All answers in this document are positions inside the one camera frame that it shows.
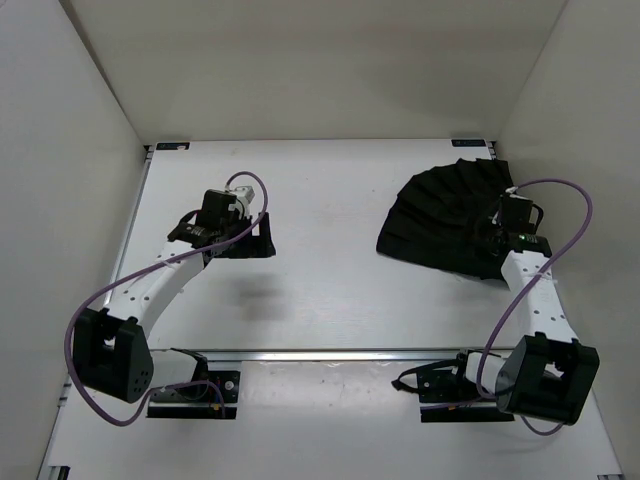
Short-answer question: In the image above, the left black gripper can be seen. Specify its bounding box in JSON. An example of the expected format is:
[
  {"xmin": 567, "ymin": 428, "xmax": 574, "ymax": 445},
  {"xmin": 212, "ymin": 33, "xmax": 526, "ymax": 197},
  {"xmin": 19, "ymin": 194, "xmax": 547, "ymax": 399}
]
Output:
[{"xmin": 219, "ymin": 209, "xmax": 276, "ymax": 256}]

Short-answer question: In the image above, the black pleated skirt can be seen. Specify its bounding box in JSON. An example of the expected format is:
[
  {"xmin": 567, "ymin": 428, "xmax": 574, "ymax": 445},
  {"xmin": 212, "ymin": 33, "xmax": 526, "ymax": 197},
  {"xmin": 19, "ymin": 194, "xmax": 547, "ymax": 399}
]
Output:
[{"xmin": 376, "ymin": 158, "xmax": 514, "ymax": 281}]

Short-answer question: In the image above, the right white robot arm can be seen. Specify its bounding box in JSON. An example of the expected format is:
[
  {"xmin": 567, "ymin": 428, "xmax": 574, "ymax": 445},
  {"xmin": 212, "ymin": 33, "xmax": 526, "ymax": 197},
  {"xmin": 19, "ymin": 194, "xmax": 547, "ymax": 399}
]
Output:
[{"xmin": 448, "ymin": 188, "xmax": 600, "ymax": 425}]

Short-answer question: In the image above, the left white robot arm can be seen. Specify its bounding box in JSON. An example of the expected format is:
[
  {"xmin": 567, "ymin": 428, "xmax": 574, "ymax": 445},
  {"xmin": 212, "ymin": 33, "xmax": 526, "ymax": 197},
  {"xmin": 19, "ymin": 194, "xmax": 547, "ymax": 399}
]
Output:
[{"xmin": 71, "ymin": 186, "xmax": 276, "ymax": 403}]

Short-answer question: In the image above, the right table label sticker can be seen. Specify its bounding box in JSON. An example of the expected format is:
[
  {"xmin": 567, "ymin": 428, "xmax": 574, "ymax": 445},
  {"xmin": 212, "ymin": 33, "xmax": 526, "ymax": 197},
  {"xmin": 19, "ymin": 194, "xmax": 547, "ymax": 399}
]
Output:
[{"xmin": 451, "ymin": 139, "xmax": 486, "ymax": 148}]

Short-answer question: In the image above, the table label sticker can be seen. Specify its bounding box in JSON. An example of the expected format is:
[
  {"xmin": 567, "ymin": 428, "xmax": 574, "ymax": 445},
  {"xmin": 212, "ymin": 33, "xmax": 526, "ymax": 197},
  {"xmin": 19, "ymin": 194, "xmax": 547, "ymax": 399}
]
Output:
[
  {"xmin": 155, "ymin": 142, "xmax": 190, "ymax": 151},
  {"xmin": 451, "ymin": 139, "xmax": 486, "ymax": 148}
]

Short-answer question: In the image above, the left table label sticker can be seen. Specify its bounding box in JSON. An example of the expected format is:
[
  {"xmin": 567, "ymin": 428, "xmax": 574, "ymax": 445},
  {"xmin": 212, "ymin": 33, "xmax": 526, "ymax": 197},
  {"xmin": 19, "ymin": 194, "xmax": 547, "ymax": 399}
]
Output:
[{"xmin": 155, "ymin": 142, "xmax": 190, "ymax": 151}]

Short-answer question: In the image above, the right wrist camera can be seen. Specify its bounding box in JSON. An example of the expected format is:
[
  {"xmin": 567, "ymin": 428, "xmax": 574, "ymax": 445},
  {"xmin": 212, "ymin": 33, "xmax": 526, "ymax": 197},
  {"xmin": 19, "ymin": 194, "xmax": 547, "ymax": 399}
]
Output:
[{"xmin": 499, "ymin": 194, "xmax": 544, "ymax": 233}]

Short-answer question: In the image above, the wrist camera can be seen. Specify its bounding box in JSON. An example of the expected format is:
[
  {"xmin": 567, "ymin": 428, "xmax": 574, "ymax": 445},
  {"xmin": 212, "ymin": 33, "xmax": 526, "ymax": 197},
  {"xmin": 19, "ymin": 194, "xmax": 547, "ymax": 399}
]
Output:
[
  {"xmin": 224, "ymin": 185, "xmax": 255, "ymax": 215},
  {"xmin": 499, "ymin": 194, "xmax": 544, "ymax": 233}
]

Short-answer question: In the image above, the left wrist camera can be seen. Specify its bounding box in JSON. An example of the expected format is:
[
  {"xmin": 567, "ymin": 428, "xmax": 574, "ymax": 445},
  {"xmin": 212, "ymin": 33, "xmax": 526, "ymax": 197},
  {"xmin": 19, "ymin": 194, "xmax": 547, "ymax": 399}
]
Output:
[{"xmin": 224, "ymin": 185, "xmax": 255, "ymax": 215}]

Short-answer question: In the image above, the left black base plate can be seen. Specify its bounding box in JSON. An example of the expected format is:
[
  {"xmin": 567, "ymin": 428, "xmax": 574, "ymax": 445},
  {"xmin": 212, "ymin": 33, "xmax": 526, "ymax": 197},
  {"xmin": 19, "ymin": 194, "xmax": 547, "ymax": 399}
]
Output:
[{"xmin": 147, "ymin": 370, "xmax": 241, "ymax": 420}]

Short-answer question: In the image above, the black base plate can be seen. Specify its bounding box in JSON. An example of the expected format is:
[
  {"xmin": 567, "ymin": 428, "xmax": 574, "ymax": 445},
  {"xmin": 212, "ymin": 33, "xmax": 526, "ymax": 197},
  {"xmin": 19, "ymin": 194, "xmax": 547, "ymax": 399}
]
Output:
[
  {"xmin": 147, "ymin": 370, "xmax": 241, "ymax": 420},
  {"xmin": 391, "ymin": 361, "xmax": 515, "ymax": 424}
]

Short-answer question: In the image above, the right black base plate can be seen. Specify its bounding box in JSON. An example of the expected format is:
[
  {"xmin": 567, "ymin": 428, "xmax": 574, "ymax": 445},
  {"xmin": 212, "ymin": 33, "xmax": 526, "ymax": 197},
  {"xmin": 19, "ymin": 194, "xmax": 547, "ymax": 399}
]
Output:
[{"xmin": 391, "ymin": 361, "xmax": 515, "ymax": 424}]

